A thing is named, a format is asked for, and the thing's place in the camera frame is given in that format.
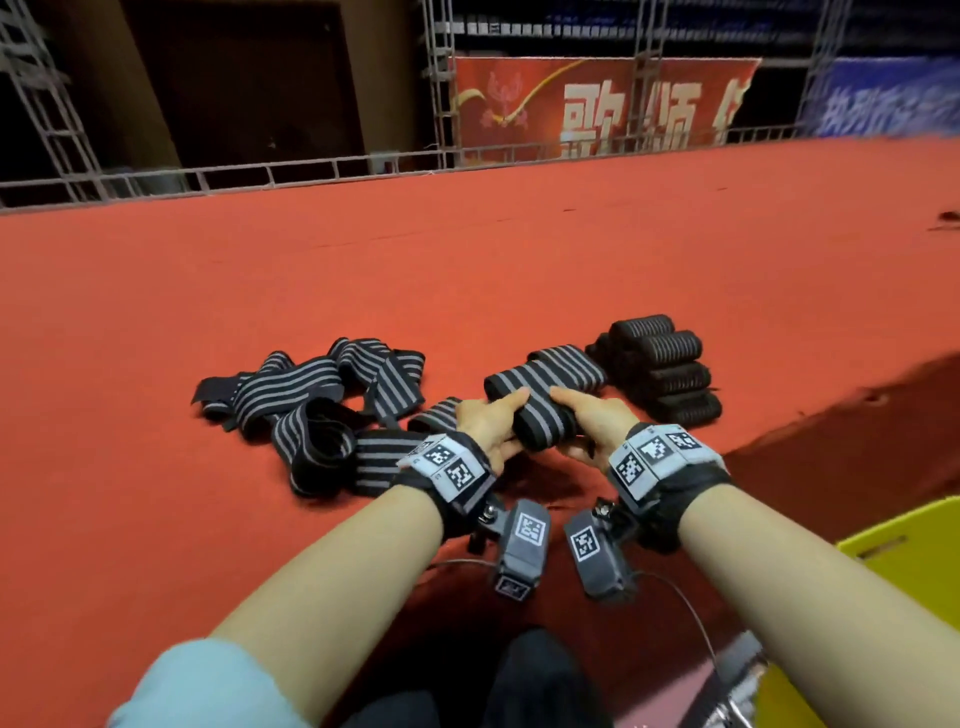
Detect person's left hand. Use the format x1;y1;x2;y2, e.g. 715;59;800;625
454;387;534;474

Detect person's right hand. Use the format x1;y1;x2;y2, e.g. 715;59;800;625
547;385;647;470

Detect pile of black straps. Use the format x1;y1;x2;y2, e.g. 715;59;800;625
192;336;470;500

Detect yellow plastic bin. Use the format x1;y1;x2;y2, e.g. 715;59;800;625
750;495;960;728

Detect person's left forearm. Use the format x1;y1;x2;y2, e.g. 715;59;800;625
210;483;444;728

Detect person's right forearm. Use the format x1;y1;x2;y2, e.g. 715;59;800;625
678;483;960;728

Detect black wristband with marker tags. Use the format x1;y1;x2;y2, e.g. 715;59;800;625
604;421;734;552
394;430;500;539

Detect black trousers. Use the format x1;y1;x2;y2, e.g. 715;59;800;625
337;627;617;728

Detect grey metal stand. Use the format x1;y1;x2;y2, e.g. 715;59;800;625
697;630;767;728

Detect red banner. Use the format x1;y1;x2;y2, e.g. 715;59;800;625
453;57;764;159

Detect metal railing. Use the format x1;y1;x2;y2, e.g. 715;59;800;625
0;123;812;212

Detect metal truss column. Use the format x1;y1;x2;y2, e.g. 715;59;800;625
0;0;110;206
630;0;669;152
420;0;459;167
802;0;851;137

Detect light blue sleeve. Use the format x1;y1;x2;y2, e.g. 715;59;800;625
105;637;309;728

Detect tiered bleacher seats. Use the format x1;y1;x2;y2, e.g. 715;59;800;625
450;0;842;47

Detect dark brown door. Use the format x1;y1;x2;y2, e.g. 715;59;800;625
127;0;365;170

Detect blue banner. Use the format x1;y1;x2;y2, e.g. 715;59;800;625
810;57;960;140

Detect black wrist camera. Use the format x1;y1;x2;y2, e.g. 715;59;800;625
492;498;552;605
562;502;639;606

